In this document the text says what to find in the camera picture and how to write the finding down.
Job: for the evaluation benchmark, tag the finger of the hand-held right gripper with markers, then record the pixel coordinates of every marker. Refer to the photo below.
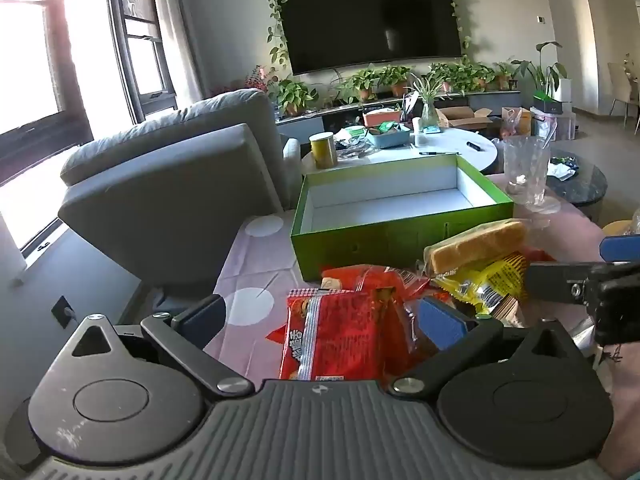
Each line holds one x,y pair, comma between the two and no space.
620,249
555,280

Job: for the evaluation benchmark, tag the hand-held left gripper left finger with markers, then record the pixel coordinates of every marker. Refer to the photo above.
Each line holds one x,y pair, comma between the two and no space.
205,321

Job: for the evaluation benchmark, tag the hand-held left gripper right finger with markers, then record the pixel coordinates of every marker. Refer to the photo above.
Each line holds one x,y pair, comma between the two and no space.
442,324

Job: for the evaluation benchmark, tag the yellow striped snack packet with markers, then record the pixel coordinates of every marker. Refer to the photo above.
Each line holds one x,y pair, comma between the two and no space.
480,282

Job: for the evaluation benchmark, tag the sliced bread packet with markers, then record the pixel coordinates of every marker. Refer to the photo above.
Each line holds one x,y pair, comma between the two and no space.
475,247

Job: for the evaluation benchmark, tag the red transparent snack packet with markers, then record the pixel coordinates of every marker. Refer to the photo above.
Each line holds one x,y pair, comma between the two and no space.
370,280

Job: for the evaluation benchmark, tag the green cardboard box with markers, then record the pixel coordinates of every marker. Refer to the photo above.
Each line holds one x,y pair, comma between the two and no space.
400,240

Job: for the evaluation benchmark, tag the red noodle packet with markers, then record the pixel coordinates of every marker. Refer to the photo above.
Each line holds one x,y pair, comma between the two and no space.
335,332

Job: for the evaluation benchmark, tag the dark round table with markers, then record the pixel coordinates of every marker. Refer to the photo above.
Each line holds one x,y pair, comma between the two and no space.
580,185

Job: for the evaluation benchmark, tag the pink dotted tablecloth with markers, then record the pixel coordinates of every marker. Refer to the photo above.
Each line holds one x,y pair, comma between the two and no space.
260,265

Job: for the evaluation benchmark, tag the clear plastic cup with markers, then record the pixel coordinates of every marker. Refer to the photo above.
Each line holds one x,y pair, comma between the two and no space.
525,170

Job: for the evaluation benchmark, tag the grey sofa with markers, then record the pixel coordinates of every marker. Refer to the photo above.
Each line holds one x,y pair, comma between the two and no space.
175,185

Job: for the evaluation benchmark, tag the clear storage box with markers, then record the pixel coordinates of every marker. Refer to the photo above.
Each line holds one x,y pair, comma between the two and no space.
555,125

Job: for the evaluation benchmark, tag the black floor socket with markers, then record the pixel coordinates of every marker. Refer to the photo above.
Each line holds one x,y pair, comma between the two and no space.
63,311

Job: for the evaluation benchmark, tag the dining chair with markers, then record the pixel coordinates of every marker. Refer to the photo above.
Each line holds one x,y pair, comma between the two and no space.
622,90

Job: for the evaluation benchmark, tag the thin pen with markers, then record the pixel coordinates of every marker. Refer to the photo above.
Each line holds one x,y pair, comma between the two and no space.
437,153

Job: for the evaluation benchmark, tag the white round table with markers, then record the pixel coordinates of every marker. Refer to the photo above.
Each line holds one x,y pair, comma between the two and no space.
450,142

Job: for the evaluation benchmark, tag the open cardboard box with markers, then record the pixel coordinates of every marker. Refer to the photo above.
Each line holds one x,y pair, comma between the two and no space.
465,119

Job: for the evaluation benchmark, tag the tall plant in white pot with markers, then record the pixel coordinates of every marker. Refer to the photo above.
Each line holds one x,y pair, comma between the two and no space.
550,72

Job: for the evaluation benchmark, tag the blue tray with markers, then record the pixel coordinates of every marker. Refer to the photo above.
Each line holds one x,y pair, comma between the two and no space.
387,137

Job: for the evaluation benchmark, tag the small white cup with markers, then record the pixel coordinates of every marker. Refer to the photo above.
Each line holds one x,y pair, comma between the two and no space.
417,126

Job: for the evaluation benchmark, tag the yellow can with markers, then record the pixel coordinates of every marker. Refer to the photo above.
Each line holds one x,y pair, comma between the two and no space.
323,152

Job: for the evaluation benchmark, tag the potted green plant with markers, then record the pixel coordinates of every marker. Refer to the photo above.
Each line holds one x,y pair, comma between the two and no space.
397,80
504,77
292,97
364,82
462,75

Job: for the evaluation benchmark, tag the glass vase with plant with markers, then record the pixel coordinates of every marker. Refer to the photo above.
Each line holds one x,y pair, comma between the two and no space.
429,110

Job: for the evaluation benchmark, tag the orange box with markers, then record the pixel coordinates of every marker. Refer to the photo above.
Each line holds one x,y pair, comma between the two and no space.
382,117

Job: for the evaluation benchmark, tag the red decorative plant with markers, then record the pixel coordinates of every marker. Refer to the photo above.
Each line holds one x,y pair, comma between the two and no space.
257,79

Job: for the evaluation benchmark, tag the black framed window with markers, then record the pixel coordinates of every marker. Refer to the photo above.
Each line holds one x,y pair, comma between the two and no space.
145,60

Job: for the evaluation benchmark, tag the sheer curtain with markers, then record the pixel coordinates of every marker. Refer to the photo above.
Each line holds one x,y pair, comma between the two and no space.
180,25

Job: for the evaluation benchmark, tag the wall television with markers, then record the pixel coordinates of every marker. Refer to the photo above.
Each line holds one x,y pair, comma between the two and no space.
370,15

